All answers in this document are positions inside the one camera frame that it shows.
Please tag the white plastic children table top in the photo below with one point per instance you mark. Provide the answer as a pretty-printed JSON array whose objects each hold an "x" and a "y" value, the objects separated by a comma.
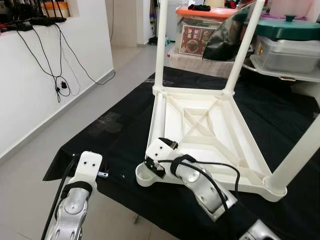
[{"x": 210, "y": 125}]

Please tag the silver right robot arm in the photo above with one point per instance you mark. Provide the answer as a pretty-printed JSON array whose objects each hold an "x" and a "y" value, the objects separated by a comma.
[{"x": 205, "y": 190}]

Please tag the clear tape patch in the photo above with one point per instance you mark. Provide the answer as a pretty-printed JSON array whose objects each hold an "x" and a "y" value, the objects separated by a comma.
[{"x": 110, "y": 122}]

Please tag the metal table leg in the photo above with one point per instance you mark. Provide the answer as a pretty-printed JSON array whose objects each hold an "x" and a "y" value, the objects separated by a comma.
[{"x": 137, "y": 219}]

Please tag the white low storage box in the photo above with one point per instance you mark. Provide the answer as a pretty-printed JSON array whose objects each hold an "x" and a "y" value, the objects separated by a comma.
[{"x": 185, "y": 60}]

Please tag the black power plug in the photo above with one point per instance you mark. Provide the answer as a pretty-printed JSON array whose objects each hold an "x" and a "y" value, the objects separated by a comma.
[{"x": 62, "y": 89}]

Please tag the black floor mop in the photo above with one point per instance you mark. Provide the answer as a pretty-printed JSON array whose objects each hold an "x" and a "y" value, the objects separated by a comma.
[{"x": 155, "y": 40}]

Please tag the red printed carton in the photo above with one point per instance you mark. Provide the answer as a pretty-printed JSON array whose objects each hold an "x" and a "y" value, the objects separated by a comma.
[{"x": 196, "y": 40}]

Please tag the black table cloth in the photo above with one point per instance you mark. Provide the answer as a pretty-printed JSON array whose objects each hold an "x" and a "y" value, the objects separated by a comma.
[{"x": 280, "y": 115}]

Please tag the black glossy bag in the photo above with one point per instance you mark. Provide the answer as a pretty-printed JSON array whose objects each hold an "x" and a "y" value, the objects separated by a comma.
[{"x": 225, "y": 37}]

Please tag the black round wok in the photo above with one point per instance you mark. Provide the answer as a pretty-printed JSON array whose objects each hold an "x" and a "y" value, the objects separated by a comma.
[{"x": 287, "y": 78}]

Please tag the clear storage box orange lid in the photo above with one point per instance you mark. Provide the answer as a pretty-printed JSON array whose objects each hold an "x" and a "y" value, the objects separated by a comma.
[{"x": 207, "y": 11}]

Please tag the small black object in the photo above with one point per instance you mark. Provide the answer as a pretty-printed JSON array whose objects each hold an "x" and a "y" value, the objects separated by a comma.
[{"x": 200, "y": 7}]

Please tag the clear plastic storage bin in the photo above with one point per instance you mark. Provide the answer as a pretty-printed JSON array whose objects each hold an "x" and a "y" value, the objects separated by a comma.
[{"x": 290, "y": 55}]

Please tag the green round pot lid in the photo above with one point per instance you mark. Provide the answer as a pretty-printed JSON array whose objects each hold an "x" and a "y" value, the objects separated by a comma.
[{"x": 285, "y": 29}]

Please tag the black wifi router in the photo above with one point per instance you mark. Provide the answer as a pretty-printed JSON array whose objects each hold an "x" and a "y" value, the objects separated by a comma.
[{"x": 47, "y": 20}]

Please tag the orange lidded jar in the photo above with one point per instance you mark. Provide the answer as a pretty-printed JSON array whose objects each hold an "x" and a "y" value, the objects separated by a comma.
[{"x": 56, "y": 9}]

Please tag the pink storage box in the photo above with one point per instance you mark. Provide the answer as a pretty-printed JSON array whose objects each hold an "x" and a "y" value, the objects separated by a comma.
[{"x": 295, "y": 7}]

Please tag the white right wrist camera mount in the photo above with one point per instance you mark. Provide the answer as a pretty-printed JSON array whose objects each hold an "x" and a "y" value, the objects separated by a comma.
[{"x": 160, "y": 152}]

